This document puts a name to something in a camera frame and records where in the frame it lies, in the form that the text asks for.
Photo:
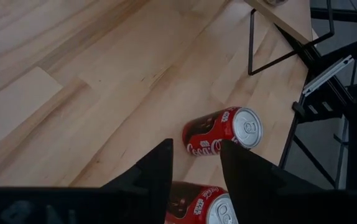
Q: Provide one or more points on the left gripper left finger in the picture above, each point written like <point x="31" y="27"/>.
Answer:
<point x="150" y="189"/>

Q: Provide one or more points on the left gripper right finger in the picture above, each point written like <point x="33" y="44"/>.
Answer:
<point x="259" y="196"/>

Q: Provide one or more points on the silver Diet Coke can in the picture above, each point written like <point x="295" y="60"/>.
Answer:
<point x="276" y="2"/>

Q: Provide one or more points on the wooden shelf with black legs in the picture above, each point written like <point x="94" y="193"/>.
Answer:
<point x="290" y="18"/>

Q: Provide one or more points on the black frame clamp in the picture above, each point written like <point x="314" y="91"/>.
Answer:
<point x="298" y="109"/>

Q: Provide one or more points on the black metal table frame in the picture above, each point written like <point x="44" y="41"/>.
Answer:
<point x="334" y="93"/>

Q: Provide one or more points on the silver aluminium rail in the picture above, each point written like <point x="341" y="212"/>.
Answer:
<point x="327" y="75"/>

